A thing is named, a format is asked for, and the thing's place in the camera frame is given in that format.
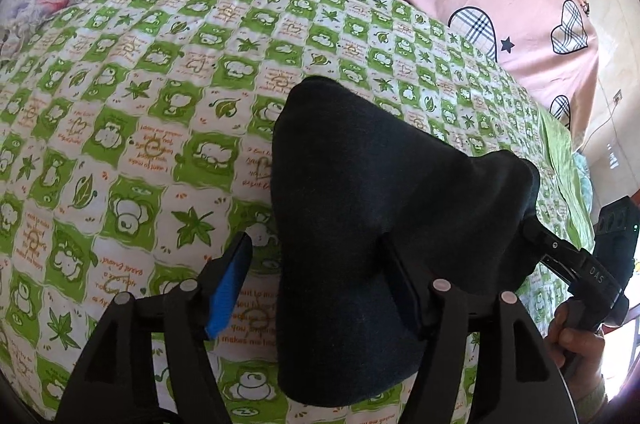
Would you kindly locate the person's right hand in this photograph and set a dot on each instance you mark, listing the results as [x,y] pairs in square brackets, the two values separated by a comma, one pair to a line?
[580,349]

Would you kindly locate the black pants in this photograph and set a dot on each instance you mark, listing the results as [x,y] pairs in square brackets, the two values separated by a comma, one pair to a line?
[350,204]

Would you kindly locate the light blue cloth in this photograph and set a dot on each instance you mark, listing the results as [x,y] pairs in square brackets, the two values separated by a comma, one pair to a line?
[582,176]

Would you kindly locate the green checkered printed blanket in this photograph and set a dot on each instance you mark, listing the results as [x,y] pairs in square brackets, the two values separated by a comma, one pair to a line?
[150,113]

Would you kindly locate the person's right forearm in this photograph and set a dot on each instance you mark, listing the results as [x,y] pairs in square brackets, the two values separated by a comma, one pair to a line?
[592,399]

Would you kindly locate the plain green sheet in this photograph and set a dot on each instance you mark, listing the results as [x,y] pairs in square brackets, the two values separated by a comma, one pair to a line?
[565,184]

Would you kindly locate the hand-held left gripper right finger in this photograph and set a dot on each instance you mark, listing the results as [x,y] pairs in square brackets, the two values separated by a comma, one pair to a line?
[415,299]

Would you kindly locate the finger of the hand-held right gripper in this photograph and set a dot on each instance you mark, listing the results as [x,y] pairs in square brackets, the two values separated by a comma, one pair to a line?
[560,269]
[550,241]

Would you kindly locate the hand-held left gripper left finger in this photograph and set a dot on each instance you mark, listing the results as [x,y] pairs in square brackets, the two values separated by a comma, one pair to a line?
[230,284]

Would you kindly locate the wall socket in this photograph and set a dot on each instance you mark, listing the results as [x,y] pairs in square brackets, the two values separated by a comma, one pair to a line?
[617,96]

